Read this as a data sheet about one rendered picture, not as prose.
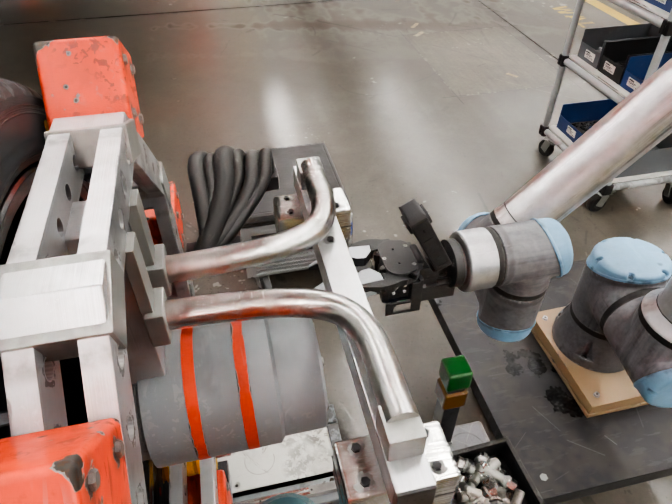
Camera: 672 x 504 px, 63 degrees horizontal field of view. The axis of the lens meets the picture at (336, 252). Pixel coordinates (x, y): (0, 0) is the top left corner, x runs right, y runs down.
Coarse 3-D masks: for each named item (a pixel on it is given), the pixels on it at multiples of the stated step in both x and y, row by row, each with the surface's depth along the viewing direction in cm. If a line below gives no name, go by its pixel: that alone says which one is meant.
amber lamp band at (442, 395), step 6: (438, 378) 89; (438, 384) 88; (438, 390) 89; (444, 390) 87; (438, 396) 89; (444, 396) 86; (450, 396) 86; (456, 396) 86; (462, 396) 87; (444, 402) 87; (450, 402) 87; (456, 402) 88; (462, 402) 88; (444, 408) 88; (450, 408) 88
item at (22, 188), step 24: (24, 192) 45; (0, 216) 40; (0, 240) 39; (0, 264) 70; (0, 360) 52; (72, 360) 61; (0, 384) 50; (72, 384) 63; (0, 408) 49; (72, 408) 63; (0, 432) 48
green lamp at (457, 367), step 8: (448, 360) 85; (456, 360) 85; (464, 360) 85; (440, 368) 86; (448, 368) 84; (456, 368) 84; (464, 368) 84; (440, 376) 87; (448, 376) 83; (456, 376) 83; (464, 376) 83; (472, 376) 84; (448, 384) 84; (456, 384) 84; (464, 384) 85
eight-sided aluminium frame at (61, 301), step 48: (48, 144) 44; (96, 144) 46; (144, 144) 58; (48, 192) 39; (96, 192) 39; (144, 192) 67; (48, 240) 37; (96, 240) 35; (0, 288) 32; (48, 288) 32; (96, 288) 32; (192, 288) 82; (0, 336) 31; (48, 336) 32; (96, 336) 32; (48, 384) 33; (96, 384) 32; (144, 480) 35
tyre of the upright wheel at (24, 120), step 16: (0, 80) 46; (0, 96) 43; (16, 96) 46; (32, 96) 50; (0, 112) 42; (16, 112) 46; (32, 112) 50; (0, 128) 42; (16, 128) 45; (32, 128) 49; (0, 144) 41; (16, 144) 45; (32, 144) 49; (0, 160) 41; (16, 160) 44; (32, 160) 48; (0, 176) 41; (16, 176) 44; (0, 192) 40; (160, 480) 80; (160, 496) 79
